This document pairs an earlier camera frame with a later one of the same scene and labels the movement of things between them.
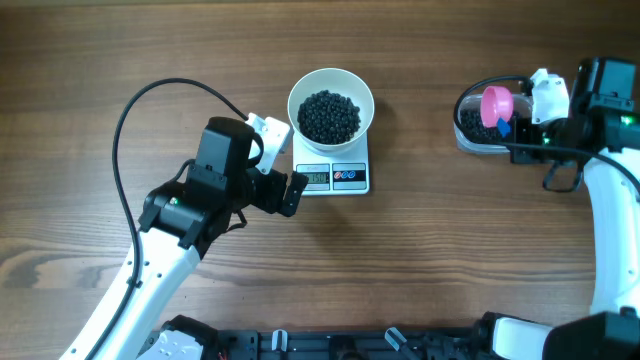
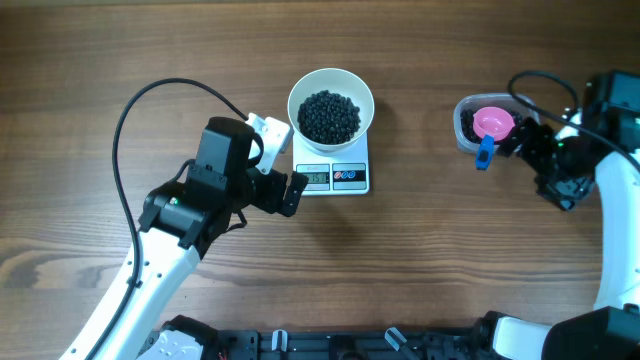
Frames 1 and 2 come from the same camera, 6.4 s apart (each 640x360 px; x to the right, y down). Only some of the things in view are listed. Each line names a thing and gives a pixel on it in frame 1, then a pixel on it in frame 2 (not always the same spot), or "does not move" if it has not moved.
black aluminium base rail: [352, 344] does not move
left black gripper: [277, 182] does not move
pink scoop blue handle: [496, 108] -> [493, 123]
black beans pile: [471, 124] does not move
